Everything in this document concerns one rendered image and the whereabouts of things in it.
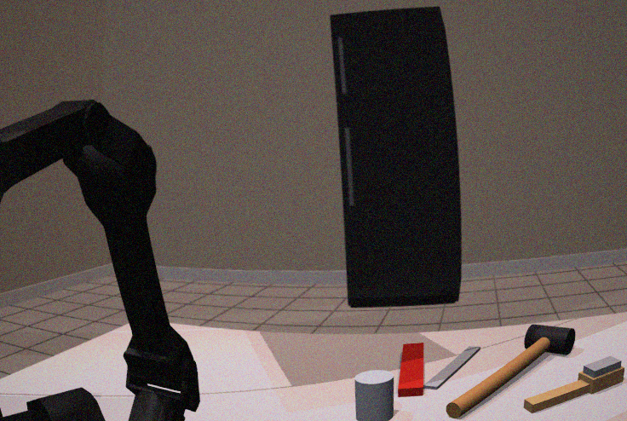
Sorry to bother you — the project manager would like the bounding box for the black rubber mallet with wooden handle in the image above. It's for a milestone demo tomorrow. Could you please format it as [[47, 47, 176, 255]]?
[[446, 324, 576, 418]]

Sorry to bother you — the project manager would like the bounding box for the red bar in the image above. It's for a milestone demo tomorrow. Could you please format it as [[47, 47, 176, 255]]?
[[398, 343, 424, 397]]

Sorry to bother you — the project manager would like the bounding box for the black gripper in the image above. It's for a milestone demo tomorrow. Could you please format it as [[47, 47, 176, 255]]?
[[0, 388, 106, 421]]

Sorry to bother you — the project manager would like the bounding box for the grey cylinder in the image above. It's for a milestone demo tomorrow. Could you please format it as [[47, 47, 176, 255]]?
[[354, 370, 394, 421]]

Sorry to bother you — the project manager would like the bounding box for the grey flat bar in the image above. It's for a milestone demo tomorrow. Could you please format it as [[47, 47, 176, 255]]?
[[423, 346, 480, 390]]

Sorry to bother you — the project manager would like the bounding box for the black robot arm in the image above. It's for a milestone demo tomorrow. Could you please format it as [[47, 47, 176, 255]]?
[[0, 100, 200, 421]]

